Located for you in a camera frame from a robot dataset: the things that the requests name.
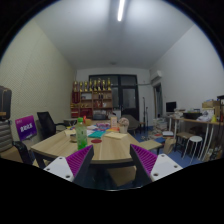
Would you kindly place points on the wooden shelf unit with trophies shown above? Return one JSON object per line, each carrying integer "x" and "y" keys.
{"x": 95, "y": 100}

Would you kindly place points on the black office chair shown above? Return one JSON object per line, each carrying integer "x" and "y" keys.
{"x": 46, "y": 124}

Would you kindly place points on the small white round table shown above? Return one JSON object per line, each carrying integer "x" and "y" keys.
{"x": 70, "y": 120}

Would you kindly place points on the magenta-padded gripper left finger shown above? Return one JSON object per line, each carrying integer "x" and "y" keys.
{"x": 78, "y": 160}

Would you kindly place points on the pale yellow notebook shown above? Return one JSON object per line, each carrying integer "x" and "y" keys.
{"x": 115, "y": 135}

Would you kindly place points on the grey-brown office chair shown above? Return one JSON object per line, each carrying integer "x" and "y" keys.
{"x": 133, "y": 122}

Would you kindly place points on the purple sign board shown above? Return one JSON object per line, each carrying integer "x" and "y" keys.
{"x": 26, "y": 127}

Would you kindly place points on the yellow gift box red ribbon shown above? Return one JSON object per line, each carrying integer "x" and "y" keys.
{"x": 88, "y": 121}

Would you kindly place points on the small orange standing box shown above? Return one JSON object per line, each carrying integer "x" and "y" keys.
{"x": 113, "y": 121}

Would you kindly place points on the cluttered wooden side desk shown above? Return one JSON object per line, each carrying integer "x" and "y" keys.
{"x": 200, "y": 121}

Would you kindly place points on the flat round red coaster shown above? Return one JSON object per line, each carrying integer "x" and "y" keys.
{"x": 96, "y": 141}

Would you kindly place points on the stack of books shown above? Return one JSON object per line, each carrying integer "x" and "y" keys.
{"x": 160, "y": 125}

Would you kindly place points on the computer monitor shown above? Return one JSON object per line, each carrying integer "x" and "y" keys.
{"x": 171, "y": 106}

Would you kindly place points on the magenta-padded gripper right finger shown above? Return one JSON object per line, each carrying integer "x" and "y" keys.
{"x": 146, "y": 159}

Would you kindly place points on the black tall stand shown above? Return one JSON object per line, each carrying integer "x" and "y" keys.
{"x": 144, "y": 113}

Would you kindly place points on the green drink bottle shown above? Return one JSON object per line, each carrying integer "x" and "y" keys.
{"x": 81, "y": 135}

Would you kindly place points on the white air conditioner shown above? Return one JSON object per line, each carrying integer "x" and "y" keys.
{"x": 156, "y": 76}

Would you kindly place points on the white round stool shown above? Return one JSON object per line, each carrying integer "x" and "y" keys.
{"x": 195, "y": 139}

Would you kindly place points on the pink flowers in white pot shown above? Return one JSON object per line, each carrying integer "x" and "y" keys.
{"x": 123, "y": 124}

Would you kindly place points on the beige book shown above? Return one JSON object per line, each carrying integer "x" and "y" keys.
{"x": 70, "y": 132}

